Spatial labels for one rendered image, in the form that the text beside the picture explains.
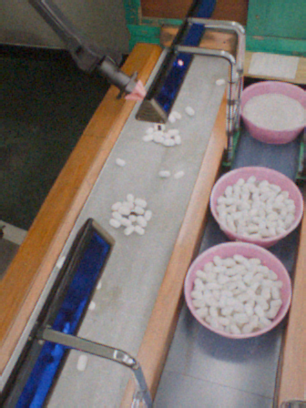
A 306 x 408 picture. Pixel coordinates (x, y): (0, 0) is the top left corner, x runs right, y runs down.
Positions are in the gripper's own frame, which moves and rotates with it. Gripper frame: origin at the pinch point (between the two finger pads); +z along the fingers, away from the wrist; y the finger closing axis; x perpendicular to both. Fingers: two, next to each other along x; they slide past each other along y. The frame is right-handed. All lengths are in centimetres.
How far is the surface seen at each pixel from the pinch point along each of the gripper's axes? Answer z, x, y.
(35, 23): -59, 120, 126
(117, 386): 21, -8, -90
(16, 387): -8, -32, -103
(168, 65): -8.2, -32.3, -19.9
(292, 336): 46, -34, -69
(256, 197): 36, -23, -28
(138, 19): -16.3, 6.6, 42.8
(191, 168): 20.1, -8.1, -20.6
